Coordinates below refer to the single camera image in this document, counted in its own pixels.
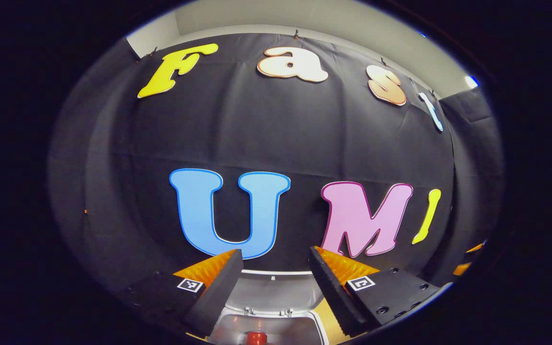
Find white desktop garbage bin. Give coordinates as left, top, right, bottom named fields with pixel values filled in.
left=207, top=269, right=330, bottom=345

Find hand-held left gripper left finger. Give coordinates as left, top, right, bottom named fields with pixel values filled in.
left=127, top=248, right=244, bottom=338

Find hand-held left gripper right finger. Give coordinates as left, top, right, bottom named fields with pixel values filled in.
left=308, top=246, right=442, bottom=337

